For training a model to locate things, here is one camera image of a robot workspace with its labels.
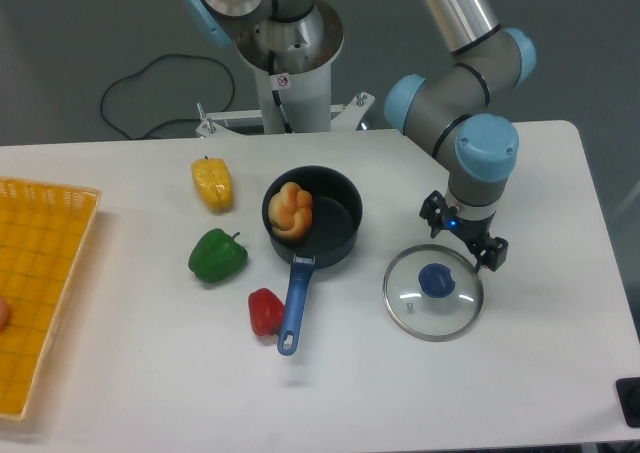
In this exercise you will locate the yellow wicker basket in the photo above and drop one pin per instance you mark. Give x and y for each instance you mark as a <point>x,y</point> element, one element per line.
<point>43,229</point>

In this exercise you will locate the dark blue saucepan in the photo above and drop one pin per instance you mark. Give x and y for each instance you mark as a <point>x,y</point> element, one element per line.
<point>337,214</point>

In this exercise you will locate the red bell pepper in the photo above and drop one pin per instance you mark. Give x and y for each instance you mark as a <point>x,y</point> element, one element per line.
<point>266,312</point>

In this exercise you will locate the green bell pepper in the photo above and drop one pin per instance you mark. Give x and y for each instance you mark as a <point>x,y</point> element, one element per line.
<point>217,256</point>

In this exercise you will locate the black object table corner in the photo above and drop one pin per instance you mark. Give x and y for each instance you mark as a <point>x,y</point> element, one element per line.
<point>628,391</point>

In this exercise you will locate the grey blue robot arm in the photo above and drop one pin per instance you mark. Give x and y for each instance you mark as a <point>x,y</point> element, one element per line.
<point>447,119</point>

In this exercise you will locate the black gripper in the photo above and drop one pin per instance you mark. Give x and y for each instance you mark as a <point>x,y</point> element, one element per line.
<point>489,252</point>

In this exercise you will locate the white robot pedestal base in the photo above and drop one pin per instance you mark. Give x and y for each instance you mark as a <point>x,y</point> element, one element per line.
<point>291,63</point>

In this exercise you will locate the yellow bell pepper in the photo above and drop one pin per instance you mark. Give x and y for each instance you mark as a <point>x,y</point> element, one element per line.
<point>212,180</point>

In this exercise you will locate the glass pot lid blue knob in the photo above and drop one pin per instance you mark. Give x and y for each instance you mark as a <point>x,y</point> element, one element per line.
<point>432,292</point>

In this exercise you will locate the braided bread roll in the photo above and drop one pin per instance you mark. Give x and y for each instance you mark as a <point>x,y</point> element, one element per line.
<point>290,212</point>

